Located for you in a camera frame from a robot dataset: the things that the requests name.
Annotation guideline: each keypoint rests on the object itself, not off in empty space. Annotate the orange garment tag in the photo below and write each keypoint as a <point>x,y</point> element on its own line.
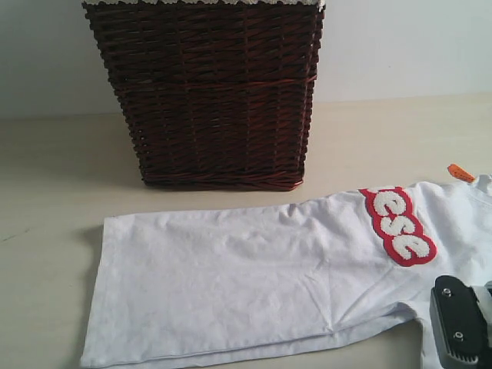
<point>460,174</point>

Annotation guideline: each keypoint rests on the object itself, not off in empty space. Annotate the dark brown wicker basket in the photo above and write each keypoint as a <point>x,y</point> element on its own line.
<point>214,96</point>

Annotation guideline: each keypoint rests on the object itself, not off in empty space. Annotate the beige lace basket liner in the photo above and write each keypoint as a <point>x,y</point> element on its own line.
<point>318,4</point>

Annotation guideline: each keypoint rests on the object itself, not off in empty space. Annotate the white t-shirt red lettering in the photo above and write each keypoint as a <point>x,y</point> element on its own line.
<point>197,288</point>

